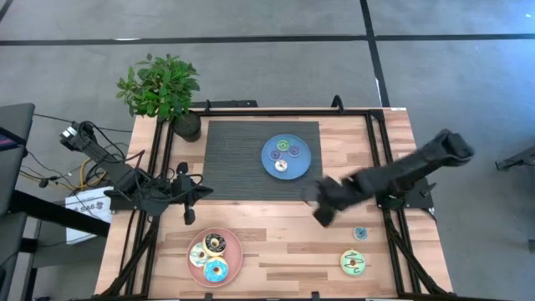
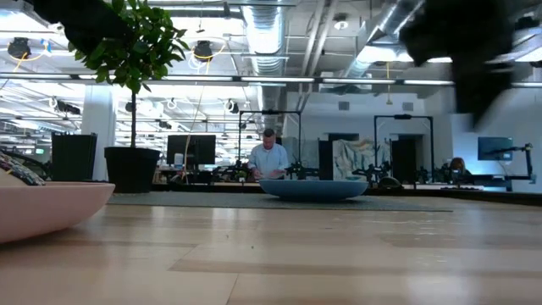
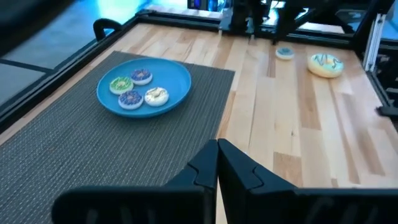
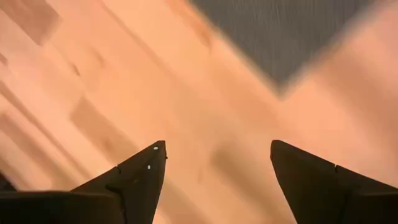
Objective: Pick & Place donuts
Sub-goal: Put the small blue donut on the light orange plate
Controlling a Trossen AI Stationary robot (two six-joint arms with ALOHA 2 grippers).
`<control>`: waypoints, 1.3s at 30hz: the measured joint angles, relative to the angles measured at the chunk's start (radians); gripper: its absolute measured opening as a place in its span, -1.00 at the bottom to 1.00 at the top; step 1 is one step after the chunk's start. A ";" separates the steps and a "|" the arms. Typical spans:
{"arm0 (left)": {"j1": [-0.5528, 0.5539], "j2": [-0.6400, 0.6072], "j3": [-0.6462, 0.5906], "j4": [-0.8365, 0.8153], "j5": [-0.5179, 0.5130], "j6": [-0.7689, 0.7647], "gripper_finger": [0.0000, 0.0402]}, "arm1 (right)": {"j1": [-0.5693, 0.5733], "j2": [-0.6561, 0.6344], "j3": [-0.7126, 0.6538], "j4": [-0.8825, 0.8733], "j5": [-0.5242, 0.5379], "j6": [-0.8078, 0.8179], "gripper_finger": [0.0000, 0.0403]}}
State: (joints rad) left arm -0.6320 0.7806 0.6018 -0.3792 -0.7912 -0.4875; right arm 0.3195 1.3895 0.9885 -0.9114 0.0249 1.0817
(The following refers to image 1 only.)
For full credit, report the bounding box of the pale mint iced donut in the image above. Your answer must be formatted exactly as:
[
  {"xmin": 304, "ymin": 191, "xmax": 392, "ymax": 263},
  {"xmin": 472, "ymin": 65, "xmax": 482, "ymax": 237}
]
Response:
[{"xmin": 188, "ymin": 241, "xmax": 211, "ymax": 268}]

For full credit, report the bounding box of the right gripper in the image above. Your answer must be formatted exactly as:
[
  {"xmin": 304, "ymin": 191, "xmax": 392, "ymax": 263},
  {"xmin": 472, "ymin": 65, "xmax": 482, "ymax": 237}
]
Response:
[{"xmin": 303, "ymin": 171, "xmax": 371, "ymax": 229}]

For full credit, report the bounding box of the yellow cable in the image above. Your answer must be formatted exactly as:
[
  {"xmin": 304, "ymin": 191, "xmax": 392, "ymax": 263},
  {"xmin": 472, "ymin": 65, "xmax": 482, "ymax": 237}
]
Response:
[{"xmin": 78, "ymin": 157, "xmax": 108, "ymax": 190}]

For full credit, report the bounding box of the dark grey woven mat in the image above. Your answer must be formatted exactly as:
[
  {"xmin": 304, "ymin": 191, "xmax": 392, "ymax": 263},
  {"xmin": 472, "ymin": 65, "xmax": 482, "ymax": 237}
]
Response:
[{"xmin": 201, "ymin": 120, "xmax": 324, "ymax": 202}]

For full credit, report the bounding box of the blue plate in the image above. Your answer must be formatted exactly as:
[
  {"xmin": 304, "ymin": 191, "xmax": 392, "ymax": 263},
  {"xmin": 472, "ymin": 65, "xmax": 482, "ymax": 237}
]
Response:
[{"xmin": 261, "ymin": 133, "xmax": 313, "ymax": 181}]

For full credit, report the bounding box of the pink plate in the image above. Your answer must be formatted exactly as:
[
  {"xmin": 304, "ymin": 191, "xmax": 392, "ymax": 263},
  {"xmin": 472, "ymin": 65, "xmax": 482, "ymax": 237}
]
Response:
[{"xmin": 186, "ymin": 227, "xmax": 244, "ymax": 288}]

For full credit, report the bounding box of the chocolate sprinkled donut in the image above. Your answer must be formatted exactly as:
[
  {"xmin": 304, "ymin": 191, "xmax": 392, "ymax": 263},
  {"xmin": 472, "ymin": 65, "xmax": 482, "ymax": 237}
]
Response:
[{"xmin": 201, "ymin": 232, "xmax": 227, "ymax": 258}]

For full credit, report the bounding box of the grey chair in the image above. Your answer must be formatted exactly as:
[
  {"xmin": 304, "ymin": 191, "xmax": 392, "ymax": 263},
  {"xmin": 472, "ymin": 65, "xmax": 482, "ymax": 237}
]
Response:
[{"xmin": 0, "ymin": 102, "xmax": 37, "ymax": 301}]

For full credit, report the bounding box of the black stand leg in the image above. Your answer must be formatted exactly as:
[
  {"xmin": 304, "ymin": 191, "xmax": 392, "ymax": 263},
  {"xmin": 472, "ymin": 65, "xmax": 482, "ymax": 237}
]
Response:
[{"xmin": 495, "ymin": 145, "xmax": 535, "ymax": 172}]

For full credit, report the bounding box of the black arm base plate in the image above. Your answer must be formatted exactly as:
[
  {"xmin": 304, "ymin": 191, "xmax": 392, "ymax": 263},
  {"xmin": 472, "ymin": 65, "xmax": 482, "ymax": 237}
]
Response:
[
  {"xmin": 104, "ymin": 188, "xmax": 141, "ymax": 212},
  {"xmin": 374, "ymin": 177, "xmax": 436, "ymax": 211}
]

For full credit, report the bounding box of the bright blue iced donut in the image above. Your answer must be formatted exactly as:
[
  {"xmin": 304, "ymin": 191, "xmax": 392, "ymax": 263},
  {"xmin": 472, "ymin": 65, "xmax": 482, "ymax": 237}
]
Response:
[{"xmin": 202, "ymin": 256, "xmax": 230, "ymax": 284}]

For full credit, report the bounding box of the white printed paper sheet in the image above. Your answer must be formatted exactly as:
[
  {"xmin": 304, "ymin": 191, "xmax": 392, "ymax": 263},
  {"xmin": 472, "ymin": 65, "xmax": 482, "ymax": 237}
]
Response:
[{"xmin": 64, "ymin": 186, "xmax": 115, "ymax": 246}]

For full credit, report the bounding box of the green plant in black pot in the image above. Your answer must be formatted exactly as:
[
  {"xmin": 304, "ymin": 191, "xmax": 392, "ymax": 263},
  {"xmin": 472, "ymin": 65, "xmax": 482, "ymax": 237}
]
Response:
[{"xmin": 115, "ymin": 53, "xmax": 202, "ymax": 143}]

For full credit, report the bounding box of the black power strip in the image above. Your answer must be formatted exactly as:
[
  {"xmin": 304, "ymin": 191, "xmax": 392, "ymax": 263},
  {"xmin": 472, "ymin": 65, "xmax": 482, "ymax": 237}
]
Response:
[{"xmin": 190, "ymin": 99, "xmax": 259, "ymax": 110}]

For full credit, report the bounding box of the green donut with chocolate drizzle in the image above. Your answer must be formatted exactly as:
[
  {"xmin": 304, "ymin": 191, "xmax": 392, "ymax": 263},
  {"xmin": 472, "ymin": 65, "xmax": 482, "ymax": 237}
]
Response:
[{"xmin": 339, "ymin": 248, "xmax": 367, "ymax": 277}]

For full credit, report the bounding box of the black metal beam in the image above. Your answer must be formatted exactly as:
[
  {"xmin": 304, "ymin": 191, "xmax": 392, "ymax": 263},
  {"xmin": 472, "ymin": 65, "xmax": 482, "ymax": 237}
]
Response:
[{"xmin": 8, "ymin": 190, "xmax": 112, "ymax": 238}]

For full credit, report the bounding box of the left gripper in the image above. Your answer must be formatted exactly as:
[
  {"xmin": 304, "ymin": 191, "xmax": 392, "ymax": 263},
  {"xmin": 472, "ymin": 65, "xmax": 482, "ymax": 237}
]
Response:
[{"xmin": 169, "ymin": 161, "xmax": 214, "ymax": 227}]

